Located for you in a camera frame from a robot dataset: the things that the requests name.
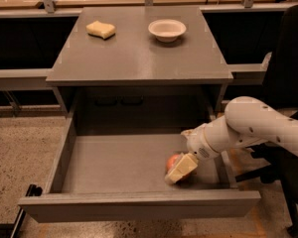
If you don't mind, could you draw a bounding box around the grey cabinet counter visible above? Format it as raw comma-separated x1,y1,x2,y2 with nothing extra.
45,5,234,117

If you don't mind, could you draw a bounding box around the black floor bracket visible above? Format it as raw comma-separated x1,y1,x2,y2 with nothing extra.
0,184,43,238

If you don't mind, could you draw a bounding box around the open grey top drawer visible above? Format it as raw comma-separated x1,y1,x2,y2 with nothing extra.
17,96,261,224

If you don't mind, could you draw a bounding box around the black office chair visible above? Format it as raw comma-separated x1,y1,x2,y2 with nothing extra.
236,5,298,238

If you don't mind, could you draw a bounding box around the white bowl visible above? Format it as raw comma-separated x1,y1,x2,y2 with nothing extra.
148,19,187,43

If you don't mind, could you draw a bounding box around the red apple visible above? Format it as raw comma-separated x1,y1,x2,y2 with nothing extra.
165,154,190,183

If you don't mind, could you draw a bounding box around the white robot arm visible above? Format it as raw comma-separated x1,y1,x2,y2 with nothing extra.
165,96,298,184

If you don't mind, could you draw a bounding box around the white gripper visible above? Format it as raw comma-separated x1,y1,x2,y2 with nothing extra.
165,124,220,184

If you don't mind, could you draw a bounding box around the yellow sponge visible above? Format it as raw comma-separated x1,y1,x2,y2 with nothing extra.
85,21,116,40

